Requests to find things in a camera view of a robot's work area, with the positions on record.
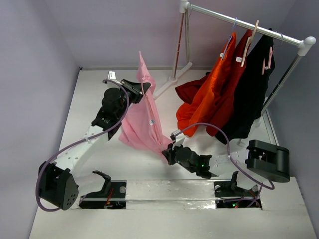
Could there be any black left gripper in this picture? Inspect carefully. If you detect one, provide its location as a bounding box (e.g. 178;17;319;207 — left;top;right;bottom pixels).
116;80;150;119

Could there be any pink t shirt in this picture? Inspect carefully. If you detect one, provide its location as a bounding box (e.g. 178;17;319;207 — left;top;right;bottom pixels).
119;53;171;164

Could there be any pink wire hanger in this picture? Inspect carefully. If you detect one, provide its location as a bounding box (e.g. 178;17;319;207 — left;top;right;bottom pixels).
142;82;162;145

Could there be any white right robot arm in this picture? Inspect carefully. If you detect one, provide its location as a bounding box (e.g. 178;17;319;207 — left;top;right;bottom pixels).
162;140;290;195

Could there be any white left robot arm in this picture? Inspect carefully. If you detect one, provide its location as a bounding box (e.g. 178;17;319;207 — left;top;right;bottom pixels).
35;79;151;212

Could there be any orange t shirt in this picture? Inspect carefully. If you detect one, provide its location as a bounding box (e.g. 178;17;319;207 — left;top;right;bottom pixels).
175;32;236;137

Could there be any dark red t shirt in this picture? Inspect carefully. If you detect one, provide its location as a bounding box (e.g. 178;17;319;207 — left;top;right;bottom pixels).
174;29;252;137

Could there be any grey velvet hanger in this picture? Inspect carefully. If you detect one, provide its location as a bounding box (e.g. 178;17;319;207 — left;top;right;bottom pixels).
184;9;192;62

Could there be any wooden hanger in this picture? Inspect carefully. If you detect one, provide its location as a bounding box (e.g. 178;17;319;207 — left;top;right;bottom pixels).
241;20;259;67

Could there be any black t shirt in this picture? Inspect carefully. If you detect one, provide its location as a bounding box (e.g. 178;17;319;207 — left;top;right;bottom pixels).
221;35;275;140

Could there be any pink clip hanger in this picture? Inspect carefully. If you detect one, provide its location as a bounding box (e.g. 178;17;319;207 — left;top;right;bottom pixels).
262;47;274;75

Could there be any white metal clothes rack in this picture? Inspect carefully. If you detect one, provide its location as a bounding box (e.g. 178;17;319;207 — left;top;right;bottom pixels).
154;0;317;114

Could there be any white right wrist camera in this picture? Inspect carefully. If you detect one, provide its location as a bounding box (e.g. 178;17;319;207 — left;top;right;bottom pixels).
170;129;185;149

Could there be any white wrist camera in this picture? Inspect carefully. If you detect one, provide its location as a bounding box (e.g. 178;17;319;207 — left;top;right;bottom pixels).
102;71;121;85
170;129;185;149

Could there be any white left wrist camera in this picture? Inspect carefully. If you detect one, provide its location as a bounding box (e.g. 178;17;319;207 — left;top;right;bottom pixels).
102;71;121;85

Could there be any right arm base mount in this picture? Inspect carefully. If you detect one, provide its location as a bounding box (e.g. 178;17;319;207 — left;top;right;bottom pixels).
214;171;262;209

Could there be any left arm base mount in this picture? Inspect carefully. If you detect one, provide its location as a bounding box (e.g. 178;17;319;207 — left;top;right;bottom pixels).
78;170;127;210

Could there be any blue wire hanger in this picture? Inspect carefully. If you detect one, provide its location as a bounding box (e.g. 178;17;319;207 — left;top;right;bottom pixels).
221;17;238;60

